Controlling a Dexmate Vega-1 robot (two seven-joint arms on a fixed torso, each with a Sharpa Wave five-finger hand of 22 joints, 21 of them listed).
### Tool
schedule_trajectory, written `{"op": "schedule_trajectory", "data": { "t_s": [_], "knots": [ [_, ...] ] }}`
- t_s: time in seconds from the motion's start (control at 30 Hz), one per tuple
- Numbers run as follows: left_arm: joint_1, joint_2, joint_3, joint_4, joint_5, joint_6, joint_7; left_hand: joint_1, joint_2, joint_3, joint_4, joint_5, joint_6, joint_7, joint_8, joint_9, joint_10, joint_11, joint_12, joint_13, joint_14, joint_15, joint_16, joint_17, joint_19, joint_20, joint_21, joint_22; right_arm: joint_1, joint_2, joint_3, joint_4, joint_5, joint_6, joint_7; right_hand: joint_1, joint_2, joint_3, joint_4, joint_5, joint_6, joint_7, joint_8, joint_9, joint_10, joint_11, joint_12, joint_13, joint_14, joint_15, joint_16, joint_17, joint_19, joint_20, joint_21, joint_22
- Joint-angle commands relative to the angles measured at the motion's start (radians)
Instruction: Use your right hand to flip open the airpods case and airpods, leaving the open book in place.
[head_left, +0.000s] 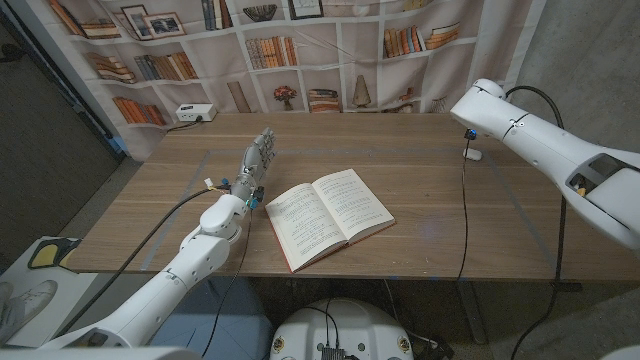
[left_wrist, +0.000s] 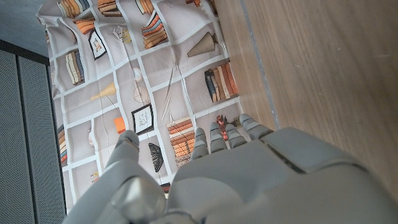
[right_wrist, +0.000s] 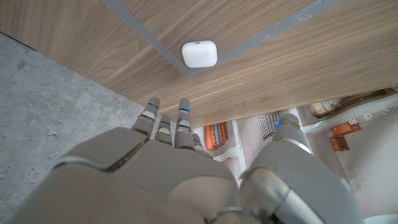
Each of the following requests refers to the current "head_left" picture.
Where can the blue floor mat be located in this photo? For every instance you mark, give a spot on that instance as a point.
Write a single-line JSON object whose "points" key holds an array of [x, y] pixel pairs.
{"points": [[240, 325]]}

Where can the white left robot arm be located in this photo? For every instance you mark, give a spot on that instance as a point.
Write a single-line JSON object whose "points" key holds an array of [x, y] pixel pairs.
{"points": [[175, 280]]}

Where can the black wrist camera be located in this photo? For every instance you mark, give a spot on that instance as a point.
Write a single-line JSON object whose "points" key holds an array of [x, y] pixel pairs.
{"points": [[470, 134], [258, 194]]}

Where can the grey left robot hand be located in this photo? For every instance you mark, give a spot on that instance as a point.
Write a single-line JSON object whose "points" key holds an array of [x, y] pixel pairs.
{"points": [[256, 162]]}

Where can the white airpods case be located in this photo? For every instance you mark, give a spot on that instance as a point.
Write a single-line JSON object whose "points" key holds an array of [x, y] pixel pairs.
{"points": [[473, 155]]}

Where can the yellow and black pad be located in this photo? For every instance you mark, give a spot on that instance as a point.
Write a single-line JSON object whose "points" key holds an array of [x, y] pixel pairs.
{"points": [[45, 255]]}

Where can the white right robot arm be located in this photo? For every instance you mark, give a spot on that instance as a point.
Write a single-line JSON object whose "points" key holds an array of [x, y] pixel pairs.
{"points": [[550, 145]]}

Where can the grey table leg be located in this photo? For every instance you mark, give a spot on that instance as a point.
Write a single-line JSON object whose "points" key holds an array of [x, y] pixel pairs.
{"points": [[472, 310]]}

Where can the white power strip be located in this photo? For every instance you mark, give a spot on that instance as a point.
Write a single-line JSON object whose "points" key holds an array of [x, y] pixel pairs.
{"points": [[195, 112]]}

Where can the open book red cover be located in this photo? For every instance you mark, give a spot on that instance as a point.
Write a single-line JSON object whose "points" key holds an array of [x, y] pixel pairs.
{"points": [[325, 215]]}

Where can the white floor board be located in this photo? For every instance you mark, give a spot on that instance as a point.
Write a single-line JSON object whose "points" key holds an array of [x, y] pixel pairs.
{"points": [[70, 295]]}

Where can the white sneaker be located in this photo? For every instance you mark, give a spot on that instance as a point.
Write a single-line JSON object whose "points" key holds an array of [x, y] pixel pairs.
{"points": [[30, 305]]}

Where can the black floor adapter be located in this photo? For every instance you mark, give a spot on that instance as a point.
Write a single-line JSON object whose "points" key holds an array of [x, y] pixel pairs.
{"points": [[432, 350]]}

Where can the grey finned torso module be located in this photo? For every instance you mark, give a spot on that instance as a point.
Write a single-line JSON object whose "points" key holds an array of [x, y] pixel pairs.
{"points": [[332, 353]]}

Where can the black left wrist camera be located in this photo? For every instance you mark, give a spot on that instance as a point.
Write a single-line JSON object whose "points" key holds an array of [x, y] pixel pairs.
{"points": [[258, 194]]}

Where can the printed bookshelf backdrop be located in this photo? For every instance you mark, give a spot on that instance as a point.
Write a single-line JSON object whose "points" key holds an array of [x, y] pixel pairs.
{"points": [[350, 65]]}

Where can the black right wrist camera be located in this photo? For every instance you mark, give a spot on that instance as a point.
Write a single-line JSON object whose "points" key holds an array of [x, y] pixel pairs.
{"points": [[470, 134]]}

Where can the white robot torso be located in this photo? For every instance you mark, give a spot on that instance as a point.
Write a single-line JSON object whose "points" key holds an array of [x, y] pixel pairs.
{"points": [[345, 330]]}

